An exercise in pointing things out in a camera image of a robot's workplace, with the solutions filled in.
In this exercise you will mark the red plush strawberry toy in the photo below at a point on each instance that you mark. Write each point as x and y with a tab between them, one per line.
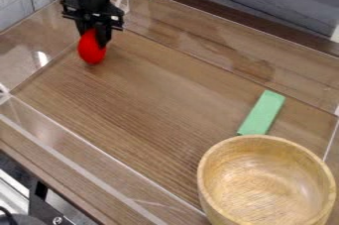
90	51

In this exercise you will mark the clear acrylic table barrier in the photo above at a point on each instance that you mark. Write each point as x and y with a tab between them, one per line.
113	133

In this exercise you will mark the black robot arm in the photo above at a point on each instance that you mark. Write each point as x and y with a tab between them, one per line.
98	15

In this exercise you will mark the clear acrylic corner bracket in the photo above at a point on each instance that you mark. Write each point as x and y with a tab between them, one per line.
123	5

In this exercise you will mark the black metal table frame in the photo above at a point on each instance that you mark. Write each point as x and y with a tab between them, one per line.
42	212

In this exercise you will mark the wooden bowl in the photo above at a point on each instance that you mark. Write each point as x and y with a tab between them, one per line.
262	180

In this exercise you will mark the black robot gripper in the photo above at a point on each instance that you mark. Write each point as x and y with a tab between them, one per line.
97	14

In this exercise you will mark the green rectangular block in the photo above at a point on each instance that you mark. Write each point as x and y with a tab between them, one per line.
263	114

